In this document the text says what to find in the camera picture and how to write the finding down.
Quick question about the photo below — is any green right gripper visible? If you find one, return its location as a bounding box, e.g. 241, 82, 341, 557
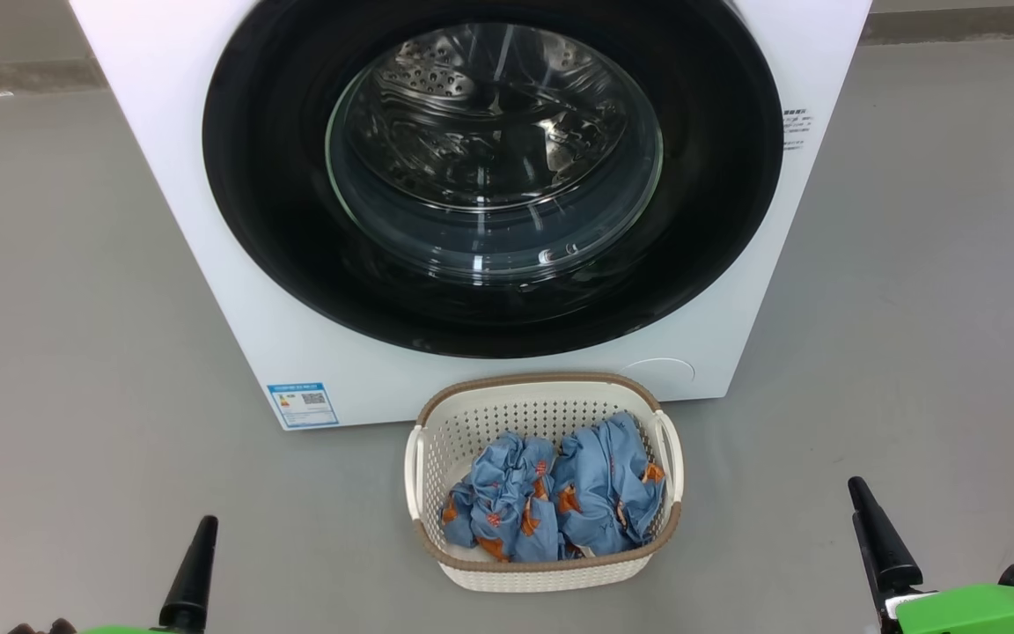
849, 476, 1014, 634

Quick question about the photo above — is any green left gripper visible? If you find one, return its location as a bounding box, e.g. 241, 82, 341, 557
80, 516, 219, 634

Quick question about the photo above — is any blue printed garment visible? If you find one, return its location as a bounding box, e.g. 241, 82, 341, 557
441, 431, 559, 563
551, 411, 667, 557

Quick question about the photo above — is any black round glass washer door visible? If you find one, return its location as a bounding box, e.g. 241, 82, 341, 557
202, 0, 785, 359

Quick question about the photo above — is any white front-load washing machine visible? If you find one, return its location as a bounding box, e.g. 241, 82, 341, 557
69, 0, 873, 432

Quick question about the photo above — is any blue energy label sticker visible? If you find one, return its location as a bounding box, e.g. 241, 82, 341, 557
267, 381, 340, 430

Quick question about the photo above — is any round filter cover panel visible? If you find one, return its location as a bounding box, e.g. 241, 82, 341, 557
620, 358, 697, 402

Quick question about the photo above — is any cream laundry basket brown rim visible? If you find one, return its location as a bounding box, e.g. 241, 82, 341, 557
403, 372, 686, 593

